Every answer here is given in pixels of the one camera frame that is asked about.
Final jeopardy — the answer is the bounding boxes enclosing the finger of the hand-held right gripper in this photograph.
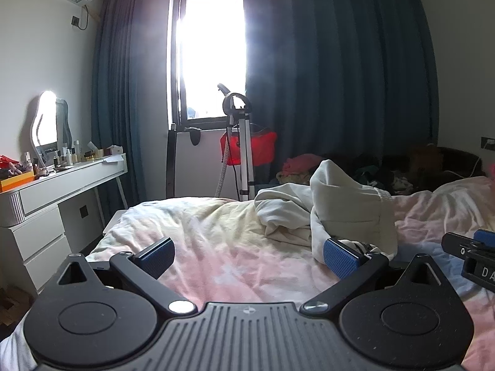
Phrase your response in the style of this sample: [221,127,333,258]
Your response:
[441,232,483,260]
[473,229,495,249]

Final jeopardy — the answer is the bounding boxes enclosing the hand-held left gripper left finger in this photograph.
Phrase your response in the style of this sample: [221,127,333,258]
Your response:
[57,237,198,314]

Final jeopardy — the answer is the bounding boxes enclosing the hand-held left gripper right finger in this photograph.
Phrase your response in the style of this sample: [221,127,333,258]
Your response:
[300,237,451,315]

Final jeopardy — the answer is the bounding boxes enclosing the white sweatshirt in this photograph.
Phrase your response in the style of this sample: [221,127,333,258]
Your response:
[253,159,399,267]

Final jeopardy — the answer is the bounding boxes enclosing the pile of dark clothes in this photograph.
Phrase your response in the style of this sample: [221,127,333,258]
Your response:
[328,152,411,196]

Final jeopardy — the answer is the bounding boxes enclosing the white stool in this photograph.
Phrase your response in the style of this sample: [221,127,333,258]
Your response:
[102,208,129,235]

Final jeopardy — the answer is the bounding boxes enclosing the pink and yellow bed blanket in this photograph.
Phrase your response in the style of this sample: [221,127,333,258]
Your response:
[0,177,495,371]

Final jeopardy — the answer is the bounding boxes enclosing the white vanity desk with drawers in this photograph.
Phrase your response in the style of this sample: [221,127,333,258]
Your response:
[0,152,128,295]

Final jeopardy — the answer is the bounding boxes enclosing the group of cosmetic bottles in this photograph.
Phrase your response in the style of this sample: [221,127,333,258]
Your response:
[52,141,84,169]

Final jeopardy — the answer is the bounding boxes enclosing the red bag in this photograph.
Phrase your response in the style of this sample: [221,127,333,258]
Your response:
[220,130,278,167]

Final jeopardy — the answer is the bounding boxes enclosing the garment steamer stand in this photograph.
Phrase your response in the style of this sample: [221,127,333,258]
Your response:
[214,83,256,202]

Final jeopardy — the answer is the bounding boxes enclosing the cardboard box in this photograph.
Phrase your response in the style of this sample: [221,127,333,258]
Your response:
[0,286,34,332]

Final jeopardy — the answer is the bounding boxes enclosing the orange box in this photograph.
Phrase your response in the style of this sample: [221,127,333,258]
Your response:
[0,172,35,193]

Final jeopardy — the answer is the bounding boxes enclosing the lit wavy vanity mirror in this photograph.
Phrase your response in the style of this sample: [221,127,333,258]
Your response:
[31,90,74,160]

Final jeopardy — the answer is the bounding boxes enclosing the dark framed window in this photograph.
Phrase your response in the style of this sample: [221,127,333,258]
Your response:
[169,0,248,129]

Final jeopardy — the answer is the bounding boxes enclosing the wall socket with white cable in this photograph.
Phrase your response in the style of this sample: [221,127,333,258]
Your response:
[444,135,495,181]

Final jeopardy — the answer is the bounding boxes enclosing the black upright frame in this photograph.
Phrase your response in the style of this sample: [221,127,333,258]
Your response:
[165,122,179,199]

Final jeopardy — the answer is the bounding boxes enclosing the black wall socket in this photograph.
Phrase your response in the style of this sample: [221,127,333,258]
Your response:
[71,4,90,30]

